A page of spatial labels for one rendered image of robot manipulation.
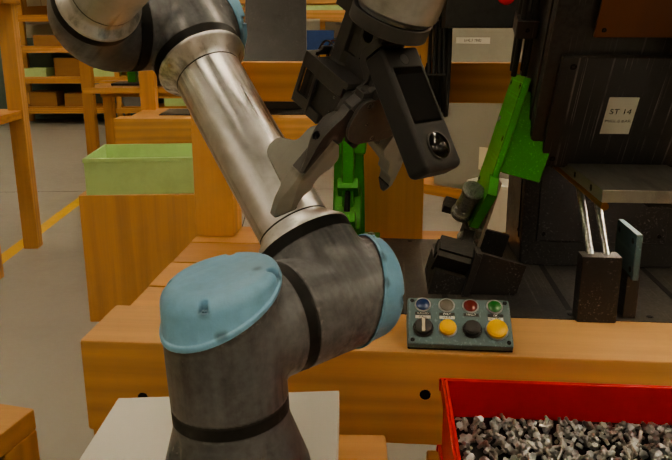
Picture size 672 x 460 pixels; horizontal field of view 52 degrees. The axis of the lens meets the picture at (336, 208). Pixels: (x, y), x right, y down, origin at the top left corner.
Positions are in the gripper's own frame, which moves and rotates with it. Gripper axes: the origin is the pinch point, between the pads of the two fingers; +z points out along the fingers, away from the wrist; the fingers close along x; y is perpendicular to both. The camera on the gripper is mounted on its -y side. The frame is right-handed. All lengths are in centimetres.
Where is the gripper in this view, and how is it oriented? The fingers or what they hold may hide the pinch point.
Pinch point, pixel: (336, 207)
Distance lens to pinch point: 68.8
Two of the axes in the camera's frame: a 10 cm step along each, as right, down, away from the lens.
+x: -7.3, 1.8, -6.6
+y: -6.1, -6.1, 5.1
